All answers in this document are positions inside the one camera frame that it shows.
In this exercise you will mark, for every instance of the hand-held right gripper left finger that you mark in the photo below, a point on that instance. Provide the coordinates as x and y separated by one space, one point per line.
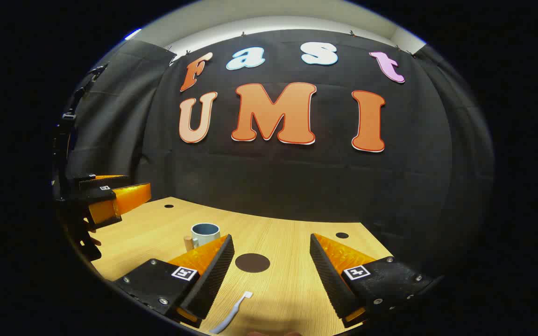
215 270

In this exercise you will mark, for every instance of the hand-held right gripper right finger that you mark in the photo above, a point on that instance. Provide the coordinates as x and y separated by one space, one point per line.
327 275

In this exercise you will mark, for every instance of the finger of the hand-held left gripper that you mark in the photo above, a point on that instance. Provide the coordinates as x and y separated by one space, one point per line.
89 181
98 200

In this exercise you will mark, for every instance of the dark brown round coaster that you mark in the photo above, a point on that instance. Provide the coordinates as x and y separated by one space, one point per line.
252 263

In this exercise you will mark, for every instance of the white toothbrush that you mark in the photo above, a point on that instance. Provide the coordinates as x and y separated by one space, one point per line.
234 311

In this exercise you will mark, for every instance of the wooden desktop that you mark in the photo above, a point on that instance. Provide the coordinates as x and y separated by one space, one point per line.
273 298

